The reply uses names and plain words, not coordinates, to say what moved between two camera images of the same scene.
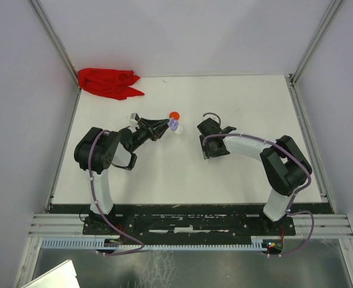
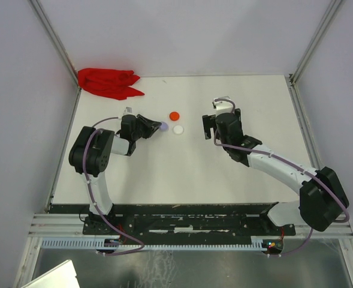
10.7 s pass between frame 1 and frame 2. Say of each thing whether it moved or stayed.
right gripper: moved
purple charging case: moved
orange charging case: stayed
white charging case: stayed
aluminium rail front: stayed
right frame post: stayed
